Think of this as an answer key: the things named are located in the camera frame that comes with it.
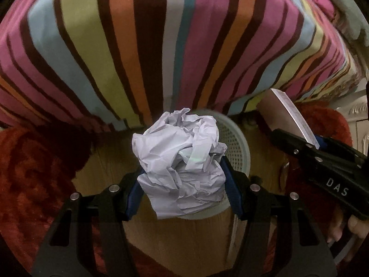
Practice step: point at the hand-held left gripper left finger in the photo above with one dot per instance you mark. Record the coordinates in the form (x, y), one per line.
(133, 200)

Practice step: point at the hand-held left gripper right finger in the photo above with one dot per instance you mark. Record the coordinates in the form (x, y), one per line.
(231, 184)

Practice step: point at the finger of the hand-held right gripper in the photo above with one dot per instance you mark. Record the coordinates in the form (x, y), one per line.
(343, 151)
(299, 153)

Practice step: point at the pale mesh waste basket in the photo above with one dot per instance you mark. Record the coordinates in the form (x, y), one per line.
(234, 140)

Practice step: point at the white paper ball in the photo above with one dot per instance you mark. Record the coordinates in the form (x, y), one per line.
(178, 161)

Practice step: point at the person's right hand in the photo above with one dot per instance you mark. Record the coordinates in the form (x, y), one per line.
(356, 226)

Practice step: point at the white carved cabinet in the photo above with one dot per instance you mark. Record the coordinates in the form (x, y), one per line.
(359, 112)

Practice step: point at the red shaggy rug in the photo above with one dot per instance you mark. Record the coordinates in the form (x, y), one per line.
(28, 184)

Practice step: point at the long grey-green bolster pillow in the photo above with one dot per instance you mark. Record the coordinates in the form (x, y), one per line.
(346, 5)

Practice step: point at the striped bed sheet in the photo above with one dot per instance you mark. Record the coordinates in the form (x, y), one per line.
(150, 40)

